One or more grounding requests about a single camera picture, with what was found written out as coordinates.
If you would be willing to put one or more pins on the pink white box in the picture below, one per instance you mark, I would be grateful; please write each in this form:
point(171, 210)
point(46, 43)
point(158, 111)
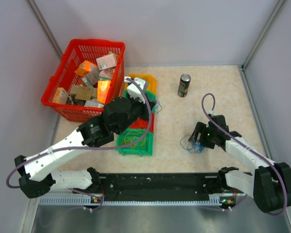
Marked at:
point(107, 61)

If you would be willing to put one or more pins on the bright orange box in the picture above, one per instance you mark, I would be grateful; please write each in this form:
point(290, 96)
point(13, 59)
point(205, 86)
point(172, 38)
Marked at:
point(102, 90)

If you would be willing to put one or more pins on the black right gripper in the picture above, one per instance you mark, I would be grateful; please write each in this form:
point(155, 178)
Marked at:
point(201, 128)

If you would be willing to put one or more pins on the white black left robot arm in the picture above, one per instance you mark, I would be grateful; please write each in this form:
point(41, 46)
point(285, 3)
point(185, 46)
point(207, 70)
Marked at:
point(39, 173)

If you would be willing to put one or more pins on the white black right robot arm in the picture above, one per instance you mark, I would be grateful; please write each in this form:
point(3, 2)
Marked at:
point(268, 183)

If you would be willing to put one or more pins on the red plastic bin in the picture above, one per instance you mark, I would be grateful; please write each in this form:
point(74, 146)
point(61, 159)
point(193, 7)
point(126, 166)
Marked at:
point(142, 124)

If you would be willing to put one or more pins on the red plastic basket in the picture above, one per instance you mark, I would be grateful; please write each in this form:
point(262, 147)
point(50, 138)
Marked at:
point(78, 51)

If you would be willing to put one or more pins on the green plastic bin upper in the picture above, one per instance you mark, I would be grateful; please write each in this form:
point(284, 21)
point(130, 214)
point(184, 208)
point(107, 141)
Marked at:
point(151, 98)

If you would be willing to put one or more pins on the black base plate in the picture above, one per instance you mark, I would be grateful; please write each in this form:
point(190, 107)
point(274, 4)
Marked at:
point(160, 186)

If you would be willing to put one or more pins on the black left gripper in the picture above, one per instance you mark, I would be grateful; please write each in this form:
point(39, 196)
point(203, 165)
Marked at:
point(144, 108)

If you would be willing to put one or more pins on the green plastic bin lower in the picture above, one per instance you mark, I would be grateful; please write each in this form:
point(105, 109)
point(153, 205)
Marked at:
point(141, 148)

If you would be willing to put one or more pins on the yellow plastic bin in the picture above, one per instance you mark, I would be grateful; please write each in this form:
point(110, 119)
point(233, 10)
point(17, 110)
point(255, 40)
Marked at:
point(152, 82)

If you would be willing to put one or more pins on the green plastic bin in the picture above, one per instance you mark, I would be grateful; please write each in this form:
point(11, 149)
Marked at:
point(151, 98)
point(141, 148)

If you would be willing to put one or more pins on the dark drink can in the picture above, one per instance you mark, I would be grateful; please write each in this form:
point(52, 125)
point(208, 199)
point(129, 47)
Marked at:
point(184, 84)

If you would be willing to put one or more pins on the yellow box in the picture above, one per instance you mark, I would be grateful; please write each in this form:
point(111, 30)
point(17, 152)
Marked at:
point(61, 96)

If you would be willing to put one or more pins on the brown cardboard box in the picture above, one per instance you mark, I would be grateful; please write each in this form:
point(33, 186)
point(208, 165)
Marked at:
point(83, 92)

